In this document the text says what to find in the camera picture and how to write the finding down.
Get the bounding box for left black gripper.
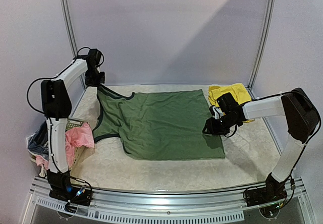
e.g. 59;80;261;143
85;68;104;86

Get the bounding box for yellow shorts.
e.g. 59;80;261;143
207;83;254;123

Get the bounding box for olive green garment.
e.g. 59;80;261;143
92;85;225;161

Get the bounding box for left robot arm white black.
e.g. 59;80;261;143
41;48;105;179

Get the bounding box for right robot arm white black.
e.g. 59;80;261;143
202;88;321;202

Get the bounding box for beige plastic laundry basket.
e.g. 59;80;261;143
26;118;94;178

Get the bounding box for pink garment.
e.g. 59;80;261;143
35;122;94;170

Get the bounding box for dark blue garment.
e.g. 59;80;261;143
27;122;49;160

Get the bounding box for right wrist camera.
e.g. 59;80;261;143
209;105;224;119

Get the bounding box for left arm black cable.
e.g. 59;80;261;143
26;46;104;115

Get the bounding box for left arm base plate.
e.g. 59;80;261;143
49;182;93;206

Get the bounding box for aluminium front rail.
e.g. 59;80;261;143
21;177;315;223

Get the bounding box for right aluminium frame post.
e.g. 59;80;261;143
247;0;275;91

